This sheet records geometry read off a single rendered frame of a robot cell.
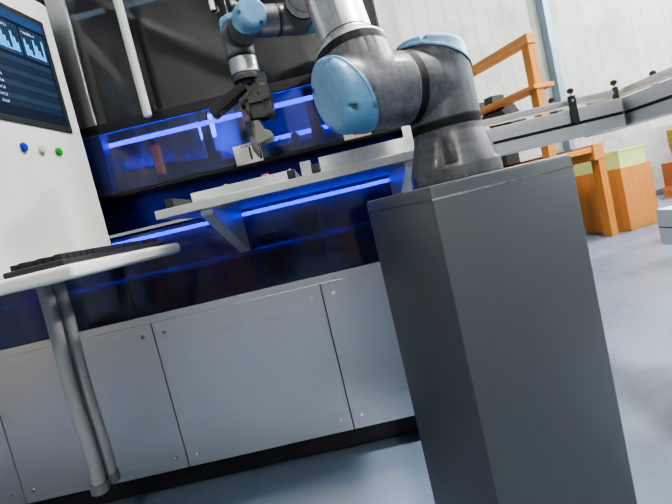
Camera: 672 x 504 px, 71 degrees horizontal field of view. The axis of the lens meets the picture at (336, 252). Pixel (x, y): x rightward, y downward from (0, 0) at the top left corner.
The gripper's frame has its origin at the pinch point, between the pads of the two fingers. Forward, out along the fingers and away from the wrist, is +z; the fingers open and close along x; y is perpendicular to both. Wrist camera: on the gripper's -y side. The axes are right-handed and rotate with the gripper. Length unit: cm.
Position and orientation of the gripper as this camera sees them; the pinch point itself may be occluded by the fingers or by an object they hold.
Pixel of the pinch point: (256, 153)
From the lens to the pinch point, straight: 131.5
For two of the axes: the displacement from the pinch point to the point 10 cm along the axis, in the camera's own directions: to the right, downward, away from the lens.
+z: 2.3, 9.7, 0.8
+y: 9.7, -2.2, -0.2
